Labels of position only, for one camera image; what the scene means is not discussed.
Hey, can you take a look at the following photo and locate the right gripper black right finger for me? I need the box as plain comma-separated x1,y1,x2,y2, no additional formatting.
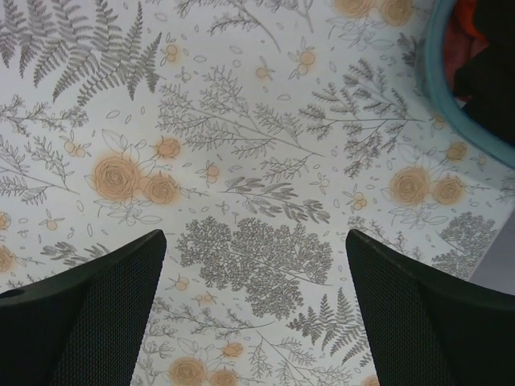
345,229,514,386

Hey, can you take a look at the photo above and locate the teal plastic laundry basket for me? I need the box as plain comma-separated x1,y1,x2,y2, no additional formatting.
415,1,514,167

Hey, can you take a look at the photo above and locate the orange t-shirt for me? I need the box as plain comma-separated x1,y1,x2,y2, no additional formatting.
443,1,488,91

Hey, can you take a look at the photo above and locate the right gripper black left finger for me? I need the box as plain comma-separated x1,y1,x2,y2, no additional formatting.
1,230,167,386

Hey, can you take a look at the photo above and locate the black t-shirt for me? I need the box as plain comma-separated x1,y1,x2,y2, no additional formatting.
454,0,514,146

